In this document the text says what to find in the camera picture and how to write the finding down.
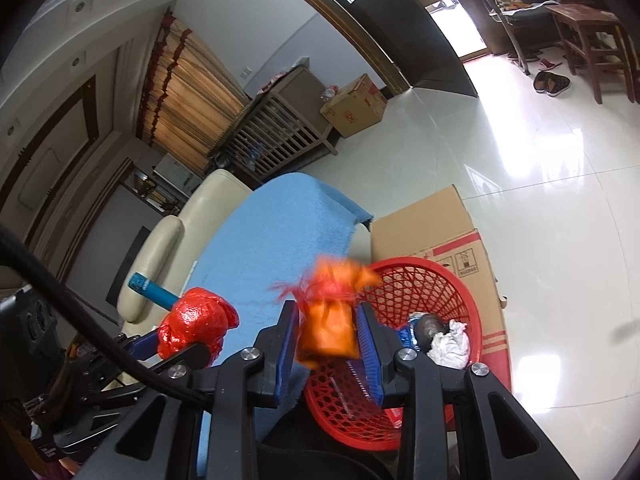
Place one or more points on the white tissue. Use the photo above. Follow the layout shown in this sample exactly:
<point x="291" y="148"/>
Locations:
<point x="450" y="347"/>

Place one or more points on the teal thermos bottle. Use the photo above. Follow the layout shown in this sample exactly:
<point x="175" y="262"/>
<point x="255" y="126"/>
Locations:
<point x="150" y="291"/>

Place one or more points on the wooden stool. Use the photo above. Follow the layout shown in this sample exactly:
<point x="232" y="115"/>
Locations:
<point x="585" y="12"/>

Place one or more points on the red plastic bag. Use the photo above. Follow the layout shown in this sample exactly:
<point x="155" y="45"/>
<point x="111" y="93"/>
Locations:
<point x="195" y="322"/>

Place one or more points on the wooden display cabinet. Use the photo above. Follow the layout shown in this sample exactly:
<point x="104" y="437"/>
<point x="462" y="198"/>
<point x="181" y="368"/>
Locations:
<point x="150" y="190"/>

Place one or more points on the dark door with glass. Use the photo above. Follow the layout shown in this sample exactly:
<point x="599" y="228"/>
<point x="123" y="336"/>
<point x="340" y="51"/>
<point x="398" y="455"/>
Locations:
<point x="430" y="35"/>

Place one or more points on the large cardboard box red print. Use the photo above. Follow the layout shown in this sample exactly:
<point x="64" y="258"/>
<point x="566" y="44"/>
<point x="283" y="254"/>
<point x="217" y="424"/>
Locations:
<point x="430" y="230"/>

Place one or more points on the wooden baby crib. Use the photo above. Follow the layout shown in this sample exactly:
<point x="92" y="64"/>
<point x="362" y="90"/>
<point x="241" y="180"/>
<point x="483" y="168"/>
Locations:
<point x="280" y="130"/>

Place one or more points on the cream leather sofa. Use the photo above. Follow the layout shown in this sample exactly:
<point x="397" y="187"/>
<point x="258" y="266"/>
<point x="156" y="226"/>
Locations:
<point x="165" y="245"/>

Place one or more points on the pair of dark slippers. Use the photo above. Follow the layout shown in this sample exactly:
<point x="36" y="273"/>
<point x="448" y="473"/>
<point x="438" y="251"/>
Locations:
<point x="552" y="84"/>

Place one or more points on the black television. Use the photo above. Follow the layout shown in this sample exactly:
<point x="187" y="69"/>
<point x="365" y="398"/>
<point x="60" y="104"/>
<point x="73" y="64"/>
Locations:
<point x="127" y="265"/>

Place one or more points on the orange plastic bag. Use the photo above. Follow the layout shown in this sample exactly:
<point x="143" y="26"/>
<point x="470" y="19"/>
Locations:
<point x="327" y="330"/>

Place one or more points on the blue and white packet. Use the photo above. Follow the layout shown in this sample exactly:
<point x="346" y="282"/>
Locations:
<point x="407" y="335"/>

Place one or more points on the white standing air conditioner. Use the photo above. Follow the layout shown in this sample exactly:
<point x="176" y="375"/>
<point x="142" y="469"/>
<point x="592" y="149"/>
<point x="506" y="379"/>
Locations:
<point x="175" y="172"/>

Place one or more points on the black plastic bag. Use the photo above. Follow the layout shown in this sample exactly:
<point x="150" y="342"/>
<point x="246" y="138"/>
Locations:
<point x="430" y="327"/>

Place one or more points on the red plastic mesh basket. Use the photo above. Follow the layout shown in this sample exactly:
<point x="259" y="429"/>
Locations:
<point x="425" y="285"/>

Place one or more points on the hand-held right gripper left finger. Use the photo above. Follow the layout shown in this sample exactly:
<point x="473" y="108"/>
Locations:
<point x="286" y="360"/>

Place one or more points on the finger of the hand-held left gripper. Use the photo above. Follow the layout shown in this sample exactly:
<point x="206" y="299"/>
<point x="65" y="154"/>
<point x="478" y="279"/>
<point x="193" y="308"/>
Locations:
<point x="192" y="352"/>
<point x="142" y="346"/>

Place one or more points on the metal frame chair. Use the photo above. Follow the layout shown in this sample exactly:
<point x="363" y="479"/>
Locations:
<point x="515" y="15"/>

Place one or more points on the tan curtain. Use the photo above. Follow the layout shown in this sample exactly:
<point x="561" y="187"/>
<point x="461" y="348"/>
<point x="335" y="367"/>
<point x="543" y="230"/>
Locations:
<point x="190" y="95"/>

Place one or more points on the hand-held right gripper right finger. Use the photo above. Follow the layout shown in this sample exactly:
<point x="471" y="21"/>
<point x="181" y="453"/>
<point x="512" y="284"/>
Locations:
<point x="369" y="360"/>

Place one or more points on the small brown cardboard box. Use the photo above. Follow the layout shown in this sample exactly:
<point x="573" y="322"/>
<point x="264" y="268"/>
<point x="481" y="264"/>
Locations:
<point x="355" y="107"/>

